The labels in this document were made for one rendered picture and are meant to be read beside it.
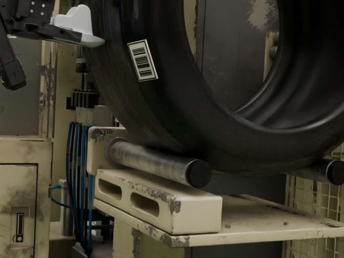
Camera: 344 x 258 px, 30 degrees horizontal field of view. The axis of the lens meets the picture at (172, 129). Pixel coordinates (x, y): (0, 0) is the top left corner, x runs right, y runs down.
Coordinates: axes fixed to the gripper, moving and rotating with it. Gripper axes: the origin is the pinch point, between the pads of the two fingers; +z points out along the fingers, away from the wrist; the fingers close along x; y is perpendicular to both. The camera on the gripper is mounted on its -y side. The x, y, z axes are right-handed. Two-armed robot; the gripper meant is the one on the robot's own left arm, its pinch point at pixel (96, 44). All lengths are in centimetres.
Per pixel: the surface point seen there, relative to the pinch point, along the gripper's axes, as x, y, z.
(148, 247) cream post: 27, -37, 28
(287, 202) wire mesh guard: 28, -24, 64
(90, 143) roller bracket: 24.9, -16.7, 10.5
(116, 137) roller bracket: 23.8, -14.8, 15.6
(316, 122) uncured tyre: -11.5, -6.3, 36.5
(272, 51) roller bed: 37, 12, 58
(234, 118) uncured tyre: -11.8, -8.1, 20.2
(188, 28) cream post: 26.8, 10.7, 29.2
